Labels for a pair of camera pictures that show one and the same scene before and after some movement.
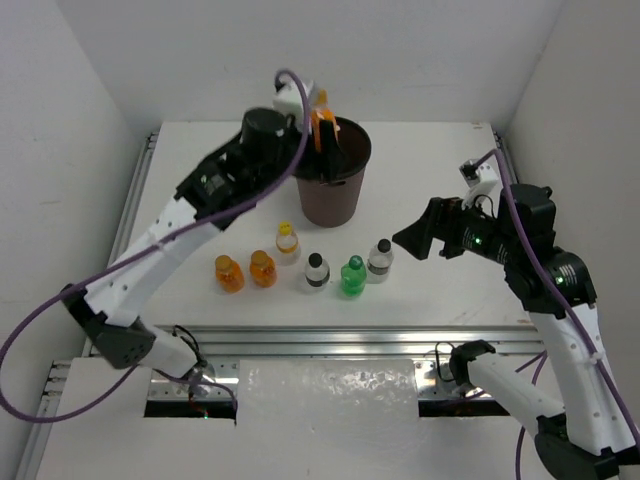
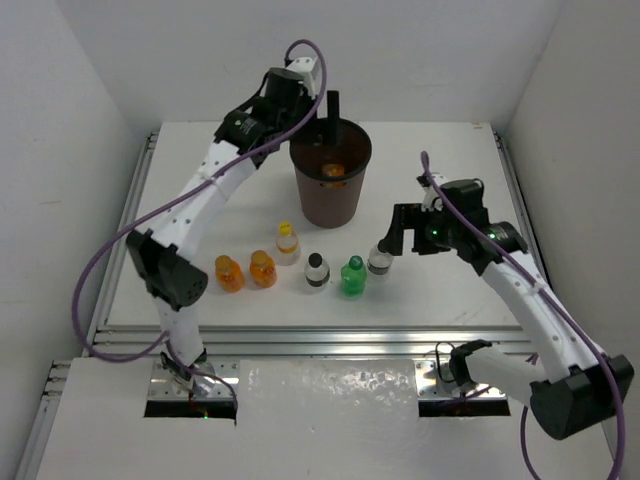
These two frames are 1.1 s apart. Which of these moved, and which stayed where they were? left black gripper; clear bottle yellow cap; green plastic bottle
Moved: left black gripper
Stayed: clear bottle yellow cap; green plastic bottle
